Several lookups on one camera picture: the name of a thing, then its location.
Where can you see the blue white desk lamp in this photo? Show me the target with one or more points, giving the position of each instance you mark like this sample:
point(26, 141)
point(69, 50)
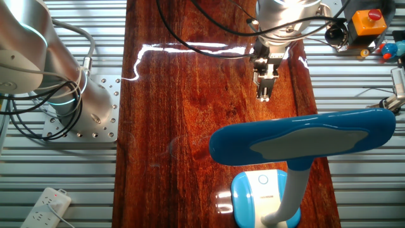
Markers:
point(237, 145)

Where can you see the black camera on mount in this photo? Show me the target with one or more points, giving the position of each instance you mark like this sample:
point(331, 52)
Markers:
point(335, 33)

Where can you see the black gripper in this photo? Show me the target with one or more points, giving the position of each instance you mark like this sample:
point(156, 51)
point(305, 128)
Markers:
point(269, 50)

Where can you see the black stop box bracket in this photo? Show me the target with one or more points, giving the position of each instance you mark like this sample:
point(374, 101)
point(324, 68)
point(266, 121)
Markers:
point(388, 6)

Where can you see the small black box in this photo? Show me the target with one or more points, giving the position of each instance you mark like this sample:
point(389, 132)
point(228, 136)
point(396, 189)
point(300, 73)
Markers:
point(399, 35)

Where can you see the silver perforated mounting plate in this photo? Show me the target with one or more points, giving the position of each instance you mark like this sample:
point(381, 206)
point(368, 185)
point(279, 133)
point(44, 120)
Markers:
point(109, 95)

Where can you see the white power strip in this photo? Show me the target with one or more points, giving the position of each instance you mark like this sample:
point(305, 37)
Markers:
point(41, 209)

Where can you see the white ribbed plastic part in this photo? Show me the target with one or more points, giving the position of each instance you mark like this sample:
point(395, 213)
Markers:
point(399, 82)

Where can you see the orange emergency stop box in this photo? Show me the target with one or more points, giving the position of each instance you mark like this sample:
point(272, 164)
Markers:
point(367, 23)

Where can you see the glossy wood grain board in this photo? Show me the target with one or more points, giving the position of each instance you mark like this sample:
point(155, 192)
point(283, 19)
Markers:
point(174, 111)

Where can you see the blue rubber duck toy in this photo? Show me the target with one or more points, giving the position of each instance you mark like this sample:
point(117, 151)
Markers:
point(390, 50)

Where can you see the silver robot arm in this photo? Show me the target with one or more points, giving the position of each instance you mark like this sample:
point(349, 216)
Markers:
point(31, 47)

